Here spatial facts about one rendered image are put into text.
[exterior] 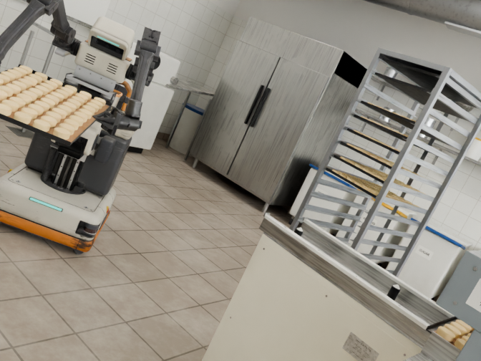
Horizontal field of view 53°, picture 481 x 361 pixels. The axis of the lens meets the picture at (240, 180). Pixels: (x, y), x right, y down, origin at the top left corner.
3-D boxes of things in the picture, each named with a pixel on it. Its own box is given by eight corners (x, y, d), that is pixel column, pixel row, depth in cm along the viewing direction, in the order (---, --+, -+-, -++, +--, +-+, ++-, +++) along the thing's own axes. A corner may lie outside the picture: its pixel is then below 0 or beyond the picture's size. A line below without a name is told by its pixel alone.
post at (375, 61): (260, 295, 312) (382, 48, 279) (257, 292, 314) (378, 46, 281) (263, 295, 314) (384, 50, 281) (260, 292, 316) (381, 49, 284)
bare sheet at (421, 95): (431, 94, 255) (433, 91, 255) (374, 74, 283) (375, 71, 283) (474, 123, 296) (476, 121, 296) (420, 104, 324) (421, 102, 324)
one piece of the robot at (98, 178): (28, 172, 323) (71, 56, 306) (107, 203, 332) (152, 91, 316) (10, 186, 290) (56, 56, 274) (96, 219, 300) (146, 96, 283)
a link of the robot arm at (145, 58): (159, 51, 222) (137, 44, 219) (162, 44, 217) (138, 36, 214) (140, 133, 206) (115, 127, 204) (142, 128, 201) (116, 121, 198)
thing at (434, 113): (422, 109, 254) (425, 104, 254) (418, 107, 256) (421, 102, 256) (469, 138, 298) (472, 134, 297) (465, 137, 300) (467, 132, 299)
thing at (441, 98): (431, 93, 252) (434, 88, 252) (426, 92, 254) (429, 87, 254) (477, 124, 296) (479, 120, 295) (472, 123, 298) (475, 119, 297)
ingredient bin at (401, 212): (326, 249, 537) (357, 188, 522) (346, 247, 591) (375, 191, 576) (367, 276, 509) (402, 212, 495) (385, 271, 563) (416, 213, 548)
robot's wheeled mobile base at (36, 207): (20, 185, 332) (31, 152, 327) (107, 218, 343) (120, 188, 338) (-24, 217, 267) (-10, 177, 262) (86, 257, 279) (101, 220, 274)
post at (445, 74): (305, 340, 280) (450, 67, 247) (303, 337, 282) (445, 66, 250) (309, 340, 282) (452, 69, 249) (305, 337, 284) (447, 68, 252)
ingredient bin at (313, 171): (281, 221, 570) (310, 162, 555) (303, 220, 624) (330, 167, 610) (318, 245, 544) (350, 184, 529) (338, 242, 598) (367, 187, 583)
